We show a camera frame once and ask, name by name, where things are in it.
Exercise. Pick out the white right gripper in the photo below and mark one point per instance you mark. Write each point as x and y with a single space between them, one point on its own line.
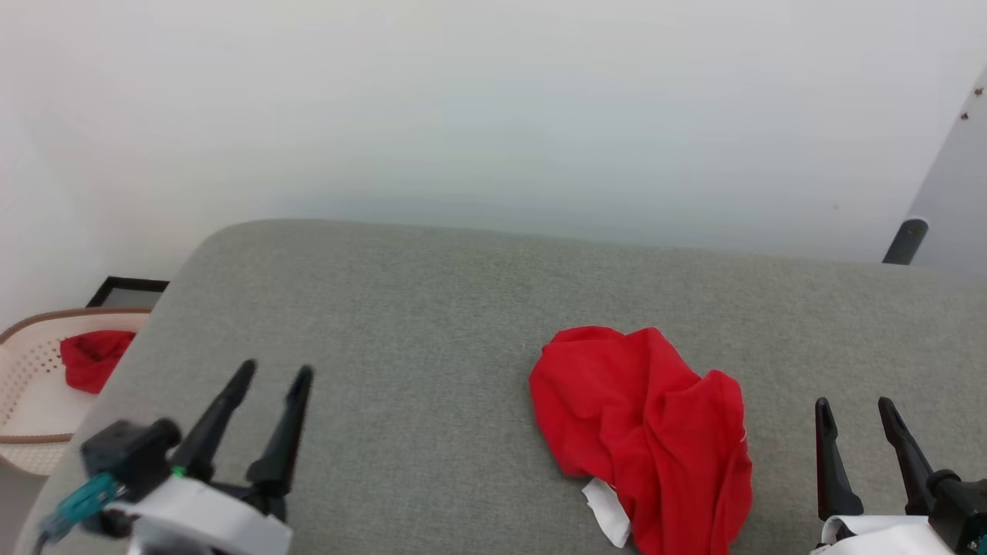
879 536

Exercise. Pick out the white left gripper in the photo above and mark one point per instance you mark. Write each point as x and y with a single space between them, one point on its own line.
208 520

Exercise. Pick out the red white basketball jersey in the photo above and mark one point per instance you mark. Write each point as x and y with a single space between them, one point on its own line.
640 416

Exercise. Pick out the plain red cloth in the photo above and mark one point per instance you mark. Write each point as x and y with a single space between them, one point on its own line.
92 358

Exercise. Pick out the beige perforated laundry basket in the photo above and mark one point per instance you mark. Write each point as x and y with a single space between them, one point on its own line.
31 408

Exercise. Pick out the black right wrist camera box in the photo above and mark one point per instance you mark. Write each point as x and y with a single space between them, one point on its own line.
964 512

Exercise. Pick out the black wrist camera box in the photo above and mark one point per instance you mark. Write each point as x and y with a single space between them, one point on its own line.
964 512
127 455

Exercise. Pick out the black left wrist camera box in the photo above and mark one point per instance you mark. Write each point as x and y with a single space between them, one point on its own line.
127 455

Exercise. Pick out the black picture frame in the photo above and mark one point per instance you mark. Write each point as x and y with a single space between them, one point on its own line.
127 294

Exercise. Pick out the dark grey cylindrical post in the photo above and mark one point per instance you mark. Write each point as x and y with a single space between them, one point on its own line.
906 240

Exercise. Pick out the grey wall panel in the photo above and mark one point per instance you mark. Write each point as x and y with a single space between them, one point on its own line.
956 193

